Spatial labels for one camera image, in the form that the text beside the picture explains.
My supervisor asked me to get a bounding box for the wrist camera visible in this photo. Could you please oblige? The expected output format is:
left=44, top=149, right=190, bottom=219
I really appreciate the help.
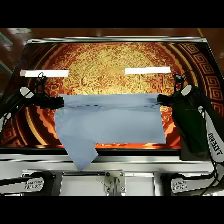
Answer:
left=35, top=71, right=48, bottom=96
left=173, top=73, right=188, bottom=96

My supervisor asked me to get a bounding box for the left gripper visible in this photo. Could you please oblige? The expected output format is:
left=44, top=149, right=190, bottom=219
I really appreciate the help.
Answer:
left=39, top=94, right=65, bottom=111

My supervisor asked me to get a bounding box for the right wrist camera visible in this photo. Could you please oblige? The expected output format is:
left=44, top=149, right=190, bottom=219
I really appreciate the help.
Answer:
left=173, top=73, right=188, bottom=96

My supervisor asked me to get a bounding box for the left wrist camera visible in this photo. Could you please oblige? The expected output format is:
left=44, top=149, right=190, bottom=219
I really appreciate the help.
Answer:
left=35, top=71, right=48, bottom=96

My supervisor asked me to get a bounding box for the light blue shirt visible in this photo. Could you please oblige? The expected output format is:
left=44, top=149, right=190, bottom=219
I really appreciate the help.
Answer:
left=54, top=93, right=167, bottom=172

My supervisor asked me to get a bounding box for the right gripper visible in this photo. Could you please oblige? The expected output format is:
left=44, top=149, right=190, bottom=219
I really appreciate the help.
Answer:
left=156, top=93, right=177, bottom=108

